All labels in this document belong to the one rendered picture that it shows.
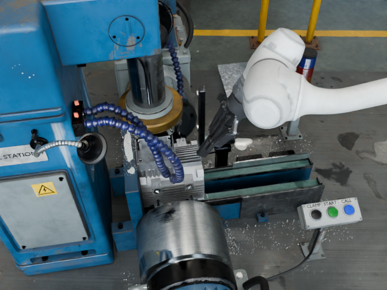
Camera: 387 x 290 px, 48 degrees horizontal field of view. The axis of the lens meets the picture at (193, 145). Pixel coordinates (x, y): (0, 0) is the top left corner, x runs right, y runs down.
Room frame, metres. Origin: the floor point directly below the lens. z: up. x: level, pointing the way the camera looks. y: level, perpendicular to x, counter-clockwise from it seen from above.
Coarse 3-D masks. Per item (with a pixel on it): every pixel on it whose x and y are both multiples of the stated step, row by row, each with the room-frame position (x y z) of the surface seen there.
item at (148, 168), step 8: (168, 136) 0.93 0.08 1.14; (136, 144) 0.90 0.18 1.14; (144, 144) 0.92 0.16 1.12; (168, 144) 0.92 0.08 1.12; (136, 152) 0.87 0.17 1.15; (144, 152) 0.89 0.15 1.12; (136, 160) 0.84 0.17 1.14; (144, 160) 0.86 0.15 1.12; (152, 160) 0.86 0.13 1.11; (168, 160) 0.84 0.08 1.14; (144, 168) 0.83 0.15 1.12; (152, 168) 0.83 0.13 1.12; (168, 168) 0.84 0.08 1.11
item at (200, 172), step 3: (192, 141) 0.96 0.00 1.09; (195, 141) 0.96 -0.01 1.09; (198, 171) 0.83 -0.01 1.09; (201, 171) 0.84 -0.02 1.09; (198, 174) 0.83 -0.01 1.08; (201, 174) 0.83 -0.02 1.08; (141, 177) 0.81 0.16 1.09; (144, 177) 0.81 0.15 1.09; (198, 177) 0.82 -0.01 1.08; (141, 180) 0.81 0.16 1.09; (144, 180) 0.81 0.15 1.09; (141, 183) 0.80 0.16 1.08; (144, 183) 0.80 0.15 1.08; (201, 198) 0.83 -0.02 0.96; (144, 207) 0.80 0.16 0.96
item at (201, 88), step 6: (198, 90) 1.04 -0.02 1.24; (204, 90) 1.03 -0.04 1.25; (198, 96) 1.03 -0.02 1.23; (204, 96) 1.03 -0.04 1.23; (198, 102) 1.04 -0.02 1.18; (204, 102) 1.03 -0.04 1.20; (198, 108) 1.04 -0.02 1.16; (204, 108) 1.03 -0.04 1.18; (198, 114) 1.05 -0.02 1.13; (204, 114) 1.03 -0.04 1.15; (198, 120) 1.05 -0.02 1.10; (204, 120) 1.03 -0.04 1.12; (198, 126) 1.04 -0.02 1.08; (204, 126) 1.03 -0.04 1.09; (198, 132) 1.05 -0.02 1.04; (204, 132) 1.03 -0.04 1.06; (198, 138) 1.05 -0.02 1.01; (204, 138) 1.03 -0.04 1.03
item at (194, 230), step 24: (144, 216) 0.65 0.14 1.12; (168, 216) 0.63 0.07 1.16; (192, 216) 0.63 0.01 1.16; (216, 216) 0.66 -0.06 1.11; (144, 240) 0.59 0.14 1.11; (168, 240) 0.56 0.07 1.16; (192, 240) 0.56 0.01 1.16; (216, 240) 0.57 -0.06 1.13; (144, 264) 0.52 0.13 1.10; (168, 264) 0.50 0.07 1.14
